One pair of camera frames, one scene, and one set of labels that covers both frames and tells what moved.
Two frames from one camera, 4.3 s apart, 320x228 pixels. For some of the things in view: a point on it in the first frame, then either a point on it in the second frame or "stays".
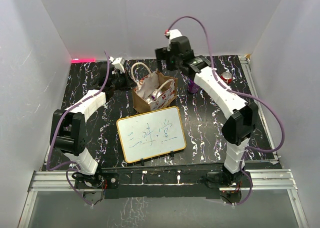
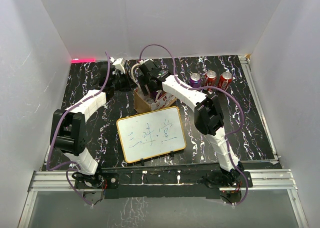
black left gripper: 119,74 stays
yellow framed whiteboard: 151,134 stays
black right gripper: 164,53 -> 143,82
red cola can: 227,77 stays
